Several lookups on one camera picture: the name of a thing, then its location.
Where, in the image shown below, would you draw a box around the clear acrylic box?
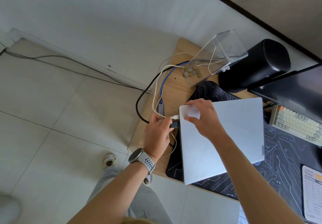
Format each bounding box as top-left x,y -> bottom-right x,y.
181,29 -> 249,88

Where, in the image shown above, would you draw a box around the grey floor cable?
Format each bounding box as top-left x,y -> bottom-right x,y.
4,50 -> 151,91

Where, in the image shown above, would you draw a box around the thin black floor cable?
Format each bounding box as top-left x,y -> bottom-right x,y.
0,48 -> 151,92

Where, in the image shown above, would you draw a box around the white perforated wristwatch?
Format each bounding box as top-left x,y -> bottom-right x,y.
128,148 -> 156,175

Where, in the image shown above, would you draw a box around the pile of coins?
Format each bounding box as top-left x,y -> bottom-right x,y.
183,66 -> 203,78

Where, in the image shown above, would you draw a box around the silver laptop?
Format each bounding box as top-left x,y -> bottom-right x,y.
178,97 -> 265,185

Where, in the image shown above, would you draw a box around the white charging cable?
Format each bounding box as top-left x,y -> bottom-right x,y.
152,65 -> 185,158

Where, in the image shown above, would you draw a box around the black monitor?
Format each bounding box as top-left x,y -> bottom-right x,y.
248,64 -> 322,131

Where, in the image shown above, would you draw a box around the white mechanical keyboard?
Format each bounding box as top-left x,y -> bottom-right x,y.
269,105 -> 322,146

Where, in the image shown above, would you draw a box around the person's right forearm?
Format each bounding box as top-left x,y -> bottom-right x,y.
214,133 -> 306,224

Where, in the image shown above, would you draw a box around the person's left forearm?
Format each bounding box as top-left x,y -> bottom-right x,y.
66,161 -> 151,224

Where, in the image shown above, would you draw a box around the black circuit-print desk mat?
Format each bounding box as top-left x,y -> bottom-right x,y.
166,81 -> 322,224

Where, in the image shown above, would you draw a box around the thin white wire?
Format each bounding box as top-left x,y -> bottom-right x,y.
158,52 -> 195,73

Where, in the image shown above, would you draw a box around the brown shirt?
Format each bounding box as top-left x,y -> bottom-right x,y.
122,216 -> 158,224

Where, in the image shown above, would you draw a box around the person's left hand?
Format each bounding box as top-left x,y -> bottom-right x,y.
143,113 -> 174,164

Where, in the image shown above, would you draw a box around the brown-framed cork pin board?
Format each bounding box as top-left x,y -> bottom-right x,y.
189,0 -> 322,63

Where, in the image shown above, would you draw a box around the person's right hand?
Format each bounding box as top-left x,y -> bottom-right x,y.
185,98 -> 228,144

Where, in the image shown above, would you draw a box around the light grey trousers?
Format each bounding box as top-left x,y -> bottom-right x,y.
87,167 -> 174,224

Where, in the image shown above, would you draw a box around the black cylindrical speaker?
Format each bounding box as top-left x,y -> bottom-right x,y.
218,39 -> 291,94

